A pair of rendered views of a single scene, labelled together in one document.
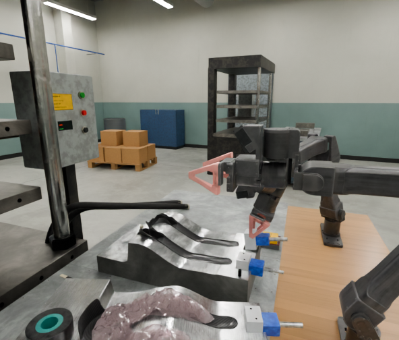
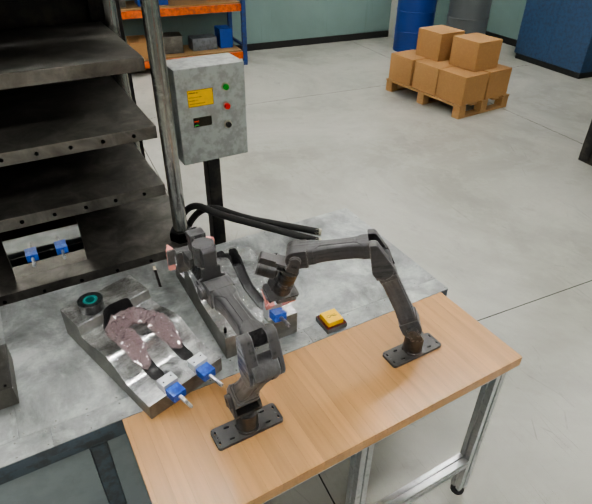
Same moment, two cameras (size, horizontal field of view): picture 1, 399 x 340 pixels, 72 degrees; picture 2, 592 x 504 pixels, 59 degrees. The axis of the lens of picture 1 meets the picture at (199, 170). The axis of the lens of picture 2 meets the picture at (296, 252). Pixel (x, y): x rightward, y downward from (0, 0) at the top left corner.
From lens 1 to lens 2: 1.26 m
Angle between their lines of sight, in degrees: 42
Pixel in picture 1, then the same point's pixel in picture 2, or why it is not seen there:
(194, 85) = not seen: outside the picture
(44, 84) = (161, 99)
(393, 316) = (316, 431)
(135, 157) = (457, 91)
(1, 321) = (102, 283)
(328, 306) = (282, 394)
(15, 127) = (141, 134)
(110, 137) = (431, 42)
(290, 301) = not seen: hidden behind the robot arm
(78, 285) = (129, 283)
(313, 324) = not seen: hidden behind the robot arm
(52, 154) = (169, 161)
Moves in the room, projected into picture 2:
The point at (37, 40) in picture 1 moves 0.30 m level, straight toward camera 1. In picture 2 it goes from (154, 60) to (112, 86)
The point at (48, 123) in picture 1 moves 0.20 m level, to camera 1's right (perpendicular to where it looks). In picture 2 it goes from (164, 134) to (199, 148)
